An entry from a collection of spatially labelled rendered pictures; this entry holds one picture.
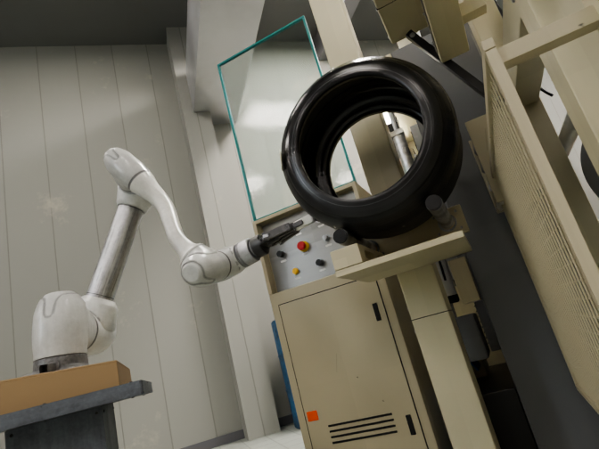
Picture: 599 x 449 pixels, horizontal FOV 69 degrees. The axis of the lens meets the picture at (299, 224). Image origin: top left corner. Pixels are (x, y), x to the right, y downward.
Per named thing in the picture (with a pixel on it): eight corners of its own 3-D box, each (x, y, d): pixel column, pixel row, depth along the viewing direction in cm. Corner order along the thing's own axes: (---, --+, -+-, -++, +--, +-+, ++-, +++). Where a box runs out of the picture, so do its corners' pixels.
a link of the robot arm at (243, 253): (244, 245, 158) (258, 238, 157) (252, 268, 155) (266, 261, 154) (230, 242, 150) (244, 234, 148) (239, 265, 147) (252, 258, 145)
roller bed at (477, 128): (497, 214, 157) (468, 142, 165) (541, 199, 152) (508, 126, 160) (496, 202, 139) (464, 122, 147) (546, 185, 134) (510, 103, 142)
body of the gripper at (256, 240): (245, 237, 149) (266, 224, 146) (257, 240, 156) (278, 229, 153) (251, 257, 146) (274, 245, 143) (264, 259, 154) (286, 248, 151)
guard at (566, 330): (577, 389, 131) (491, 181, 150) (583, 388, 130) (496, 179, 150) (699, 531, 50) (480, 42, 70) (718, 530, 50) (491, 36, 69)
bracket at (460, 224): (362, 266, 162) (355, 242, 165) (470, 232, 148) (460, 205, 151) (359, 266, 159) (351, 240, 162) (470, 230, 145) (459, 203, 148)
